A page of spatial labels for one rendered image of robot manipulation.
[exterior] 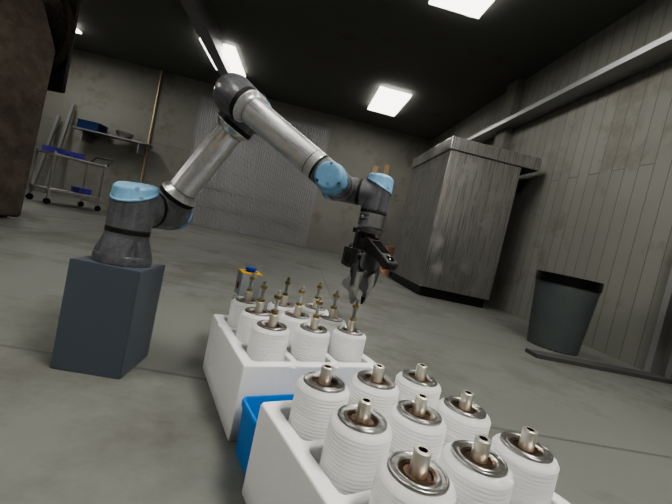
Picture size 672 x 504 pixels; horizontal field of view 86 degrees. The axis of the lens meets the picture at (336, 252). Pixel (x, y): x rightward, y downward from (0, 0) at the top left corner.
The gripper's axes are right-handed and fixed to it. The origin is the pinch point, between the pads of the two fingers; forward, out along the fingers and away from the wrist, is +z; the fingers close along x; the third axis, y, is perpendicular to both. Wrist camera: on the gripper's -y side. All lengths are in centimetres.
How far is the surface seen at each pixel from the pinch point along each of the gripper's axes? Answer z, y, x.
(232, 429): 31.5, -2.0, 31.7
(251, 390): 22.3, -2.4, 29.2
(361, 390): 10.3, -28.3, 21.6
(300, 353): 15.2, 0.4, 15.8
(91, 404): 34, 21, 57
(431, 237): -36, 195, -280
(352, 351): 13.6, -3.7, 1.8
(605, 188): -114, 52, -336
